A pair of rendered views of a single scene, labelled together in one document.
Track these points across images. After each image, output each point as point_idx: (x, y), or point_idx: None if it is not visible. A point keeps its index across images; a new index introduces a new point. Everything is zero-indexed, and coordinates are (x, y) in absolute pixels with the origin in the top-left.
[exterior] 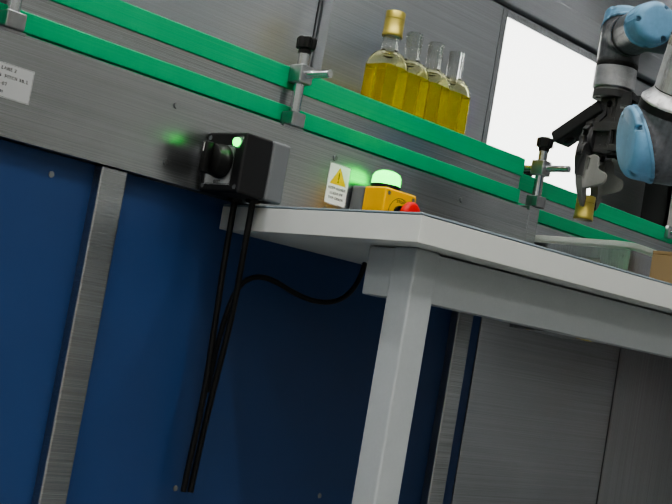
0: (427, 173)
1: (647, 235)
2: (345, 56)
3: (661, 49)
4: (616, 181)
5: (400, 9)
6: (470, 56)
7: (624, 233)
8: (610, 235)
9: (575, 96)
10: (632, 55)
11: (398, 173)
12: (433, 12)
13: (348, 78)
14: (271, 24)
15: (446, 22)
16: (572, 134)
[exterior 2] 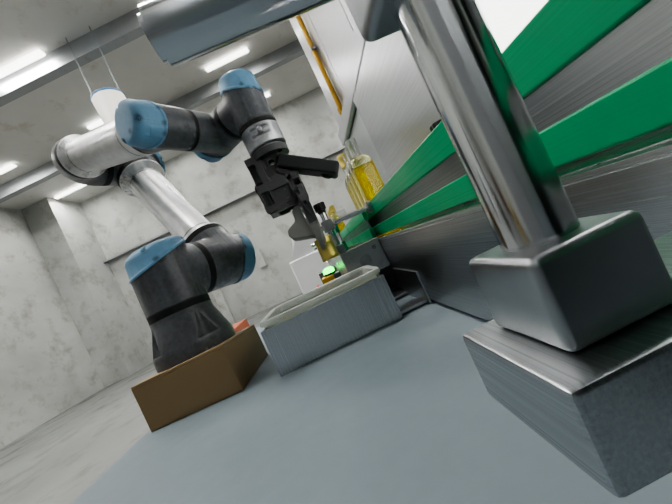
0: (361, 237)
1: (577, 54)
2: (385, 157)
3: (209, 152)
4: (294, 228)
5: (375, 103)
6: (399, 61)
7: None
8: (464, 178)
9: None
10: (237, 137)
11: (335, 261)
12: (377, 76)
13: (391, 166)
14: (382, 165)
15: (382, 68)
16: (319, 175)
